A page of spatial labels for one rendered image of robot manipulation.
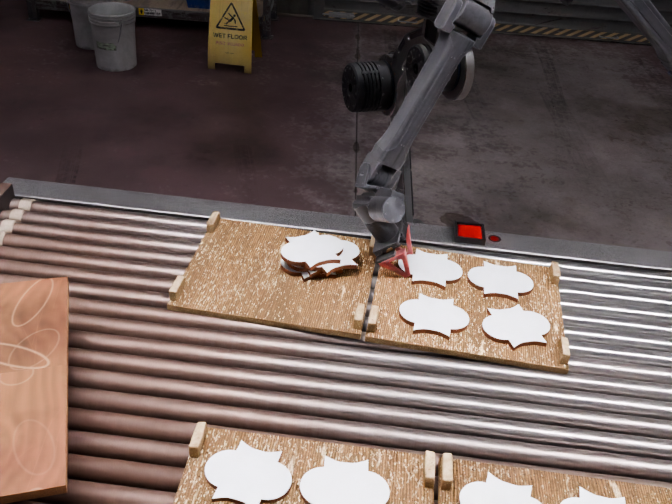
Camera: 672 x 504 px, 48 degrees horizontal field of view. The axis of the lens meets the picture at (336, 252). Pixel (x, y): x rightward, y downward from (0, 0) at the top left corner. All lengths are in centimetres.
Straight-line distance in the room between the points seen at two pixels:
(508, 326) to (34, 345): 92
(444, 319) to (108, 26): 387
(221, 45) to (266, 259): 356
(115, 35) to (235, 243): 348
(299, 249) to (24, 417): 71
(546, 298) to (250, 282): 66
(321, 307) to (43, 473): 68
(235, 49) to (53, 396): 407
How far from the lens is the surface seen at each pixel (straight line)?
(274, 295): 163
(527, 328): 163
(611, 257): 199
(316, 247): 170
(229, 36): 517
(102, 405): 146
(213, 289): 165
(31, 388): 133
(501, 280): 175
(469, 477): 133
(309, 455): 132
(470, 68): 227
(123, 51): 520
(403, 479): 131
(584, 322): 175
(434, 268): 174
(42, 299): 150
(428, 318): 159
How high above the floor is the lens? 195
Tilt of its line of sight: 35 degrees down
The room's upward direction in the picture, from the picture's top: 5 degrees clockwise
